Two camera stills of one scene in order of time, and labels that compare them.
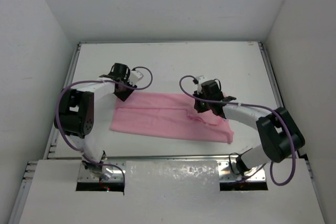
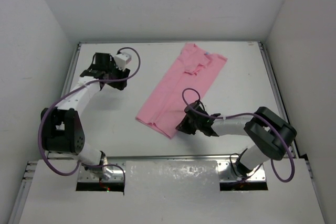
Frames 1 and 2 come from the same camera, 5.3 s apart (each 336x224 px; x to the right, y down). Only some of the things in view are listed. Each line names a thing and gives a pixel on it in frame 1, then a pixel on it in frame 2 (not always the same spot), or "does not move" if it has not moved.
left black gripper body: (124, 92) -> (118, 78)
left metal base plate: (85, 176) does not move
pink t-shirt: (168, 114) -> (186, 83)
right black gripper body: (201, 107) -> (189, 127)
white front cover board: (167, 192) does not move
